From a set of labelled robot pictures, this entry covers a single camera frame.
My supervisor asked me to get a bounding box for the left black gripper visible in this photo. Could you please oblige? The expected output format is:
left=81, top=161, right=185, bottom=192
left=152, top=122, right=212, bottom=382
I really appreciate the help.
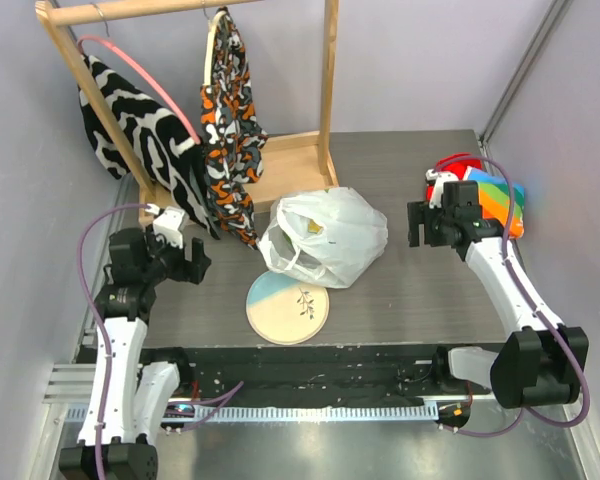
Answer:
left=140, top=225, right=210, bottom=286

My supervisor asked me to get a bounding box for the white plastic bag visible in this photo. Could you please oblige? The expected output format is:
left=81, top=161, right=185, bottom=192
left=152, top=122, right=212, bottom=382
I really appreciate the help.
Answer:
left=258, top=187, right=388, bottom=289

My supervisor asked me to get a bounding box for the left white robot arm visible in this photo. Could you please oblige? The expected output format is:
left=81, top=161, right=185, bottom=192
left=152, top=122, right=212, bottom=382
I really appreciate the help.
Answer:
left=59, top=228, right=211, bottom=479

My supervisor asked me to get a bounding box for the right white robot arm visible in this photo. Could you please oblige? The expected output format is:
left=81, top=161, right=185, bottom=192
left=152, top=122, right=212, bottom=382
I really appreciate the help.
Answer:
left=407, top=173, right=589, bottom=409

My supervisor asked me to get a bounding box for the red white cloth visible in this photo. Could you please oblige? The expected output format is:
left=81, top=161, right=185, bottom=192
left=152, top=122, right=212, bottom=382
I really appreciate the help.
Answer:
left=432, top=153, right=483, bottom=181

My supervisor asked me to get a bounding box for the rainbow striped cloth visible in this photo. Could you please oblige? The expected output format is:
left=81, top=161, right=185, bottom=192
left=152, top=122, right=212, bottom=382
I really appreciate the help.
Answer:
left=464, top=167, right=525, bottom=238

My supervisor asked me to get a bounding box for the blue cream ceramic plate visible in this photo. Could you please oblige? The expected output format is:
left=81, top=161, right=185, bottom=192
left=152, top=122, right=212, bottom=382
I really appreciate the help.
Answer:
left=245, top=272, right=330, bottom=346

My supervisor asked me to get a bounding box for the black white zebra cloth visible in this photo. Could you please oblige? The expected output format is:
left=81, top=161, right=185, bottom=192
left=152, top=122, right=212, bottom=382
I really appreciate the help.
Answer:
left=82, top=55, right=220, bottom=240

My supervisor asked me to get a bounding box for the orange grey camouflage cloth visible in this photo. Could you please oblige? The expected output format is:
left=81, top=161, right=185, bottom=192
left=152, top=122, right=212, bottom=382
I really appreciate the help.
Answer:
left=200, top=7, right=268, bottom=250

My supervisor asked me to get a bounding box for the wooden clothes rack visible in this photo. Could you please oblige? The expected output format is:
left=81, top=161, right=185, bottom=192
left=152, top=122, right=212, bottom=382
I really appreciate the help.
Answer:
left=35, top=1, right=339, bottom=213

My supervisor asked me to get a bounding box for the cream clothes hanger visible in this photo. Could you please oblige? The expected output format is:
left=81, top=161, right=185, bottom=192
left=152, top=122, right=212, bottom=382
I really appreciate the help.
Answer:
left=202, top=8, right=227, bottom=87

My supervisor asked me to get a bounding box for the pink clothes hanger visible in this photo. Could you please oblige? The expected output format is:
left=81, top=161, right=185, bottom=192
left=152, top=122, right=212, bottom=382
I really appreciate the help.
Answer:
left=77, top=35, right=202, bottom=145

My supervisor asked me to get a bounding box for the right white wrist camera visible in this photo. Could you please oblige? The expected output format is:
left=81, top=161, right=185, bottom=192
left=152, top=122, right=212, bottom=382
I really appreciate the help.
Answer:
left=425, top=169, right=458, bottom=209

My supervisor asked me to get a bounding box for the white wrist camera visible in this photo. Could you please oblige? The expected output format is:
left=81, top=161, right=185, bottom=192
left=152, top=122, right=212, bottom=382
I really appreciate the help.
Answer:
left=425, top=169, right=458, bottom=209
left=144, top=204, right=188, bottom=250

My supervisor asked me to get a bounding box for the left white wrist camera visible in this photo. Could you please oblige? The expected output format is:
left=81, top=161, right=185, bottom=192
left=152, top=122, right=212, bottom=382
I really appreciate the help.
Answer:
left=144, top=204, right=188, bottom=250

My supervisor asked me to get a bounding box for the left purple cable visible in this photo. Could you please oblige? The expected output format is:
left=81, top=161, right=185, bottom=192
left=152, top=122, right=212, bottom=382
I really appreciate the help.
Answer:
left=76, top=201, right=245, bottom=480

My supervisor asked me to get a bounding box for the aluminium rail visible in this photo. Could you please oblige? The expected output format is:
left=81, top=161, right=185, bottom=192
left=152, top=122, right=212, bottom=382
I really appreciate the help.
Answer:
left=43, top=364, right=95, bottom=404

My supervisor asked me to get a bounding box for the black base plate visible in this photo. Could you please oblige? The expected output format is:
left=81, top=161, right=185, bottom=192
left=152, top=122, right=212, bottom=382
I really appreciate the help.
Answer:
left=77, top=342, right=501, bottom=407

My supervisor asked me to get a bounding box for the white slotted cable duct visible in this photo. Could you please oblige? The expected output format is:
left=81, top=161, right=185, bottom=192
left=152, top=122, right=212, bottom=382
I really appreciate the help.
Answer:
left=66, top=403, right=439, bottom=424

